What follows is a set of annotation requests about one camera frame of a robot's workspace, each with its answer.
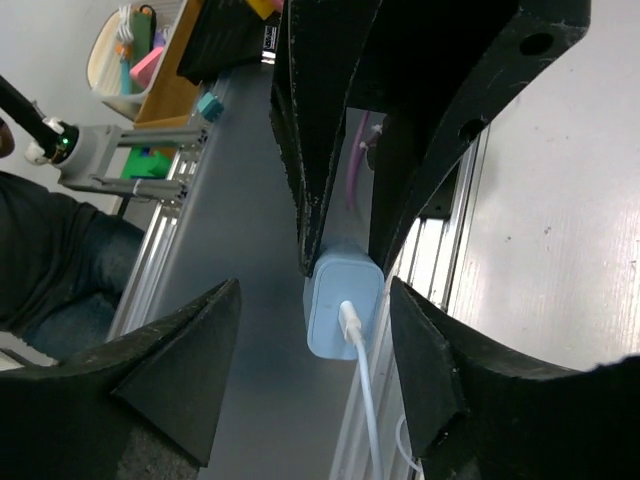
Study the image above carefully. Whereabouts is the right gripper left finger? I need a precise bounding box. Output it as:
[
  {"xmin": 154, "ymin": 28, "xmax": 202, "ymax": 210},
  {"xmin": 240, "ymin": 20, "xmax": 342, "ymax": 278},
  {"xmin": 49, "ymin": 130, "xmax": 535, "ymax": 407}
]
[{"xmin": 1, "ymin": 279, "xmax": 241, "ymax": 479}]

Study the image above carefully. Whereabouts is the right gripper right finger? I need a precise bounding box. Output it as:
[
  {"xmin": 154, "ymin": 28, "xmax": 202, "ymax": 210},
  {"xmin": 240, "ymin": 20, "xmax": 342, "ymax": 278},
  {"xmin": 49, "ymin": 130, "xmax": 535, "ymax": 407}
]
[{"xmin": 390, "ymin": 279, "xmax": 639, "ymax": 479}]

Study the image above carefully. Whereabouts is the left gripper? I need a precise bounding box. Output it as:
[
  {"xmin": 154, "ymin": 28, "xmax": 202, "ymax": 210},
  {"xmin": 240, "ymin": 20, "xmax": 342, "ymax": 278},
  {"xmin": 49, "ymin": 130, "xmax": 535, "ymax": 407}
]
[{"xmin": 270, "ymin": 0, "xmax": 590, "ymax": 276}]

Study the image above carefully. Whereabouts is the thin blue charging cable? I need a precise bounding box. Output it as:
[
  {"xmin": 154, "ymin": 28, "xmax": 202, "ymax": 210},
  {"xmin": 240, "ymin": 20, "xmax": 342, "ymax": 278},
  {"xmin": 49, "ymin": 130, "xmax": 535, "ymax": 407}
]
[{"xmin": 337, "ymin": 299, "xmax": 426, "ymax": 480}]

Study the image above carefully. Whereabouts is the blue charger plug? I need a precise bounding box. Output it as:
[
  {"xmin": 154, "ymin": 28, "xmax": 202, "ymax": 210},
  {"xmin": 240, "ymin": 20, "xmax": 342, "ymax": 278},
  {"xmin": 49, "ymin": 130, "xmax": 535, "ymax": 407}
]
[{"xmin": 303, "ymin": 242, "xmax": 385, "ymax": 360}]

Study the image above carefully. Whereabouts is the yellow pink plug adapter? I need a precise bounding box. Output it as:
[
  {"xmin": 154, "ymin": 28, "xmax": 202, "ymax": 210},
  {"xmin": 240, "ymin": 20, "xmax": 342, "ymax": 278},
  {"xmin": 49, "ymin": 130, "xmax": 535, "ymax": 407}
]
[{"xmin": 246, "ymin": 0, "xmax": 284, "ymax": 20}]

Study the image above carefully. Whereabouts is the black ribbed box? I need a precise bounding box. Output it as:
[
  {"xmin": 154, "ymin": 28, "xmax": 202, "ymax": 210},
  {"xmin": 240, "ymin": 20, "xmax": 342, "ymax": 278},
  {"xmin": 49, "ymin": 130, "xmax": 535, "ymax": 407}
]
[{"xmin": 176, "ymin": 0, "xmax": 280, "ymax": 85}]

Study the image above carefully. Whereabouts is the person in dark clothes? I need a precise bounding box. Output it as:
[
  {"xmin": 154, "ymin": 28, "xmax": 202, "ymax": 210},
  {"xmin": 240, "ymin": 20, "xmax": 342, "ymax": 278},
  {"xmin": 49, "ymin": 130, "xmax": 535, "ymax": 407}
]
[{"xmin": 0, "ymin": 119, "xmax": 146, "ymax": 361}]

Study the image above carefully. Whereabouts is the white bin with items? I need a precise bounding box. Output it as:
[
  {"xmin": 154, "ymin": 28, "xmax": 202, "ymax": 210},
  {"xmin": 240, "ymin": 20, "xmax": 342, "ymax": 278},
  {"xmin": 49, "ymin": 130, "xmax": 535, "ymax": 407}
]
[{"xmin": 87, "ymin": 1, "xmax": 187, "ymax": 119}]

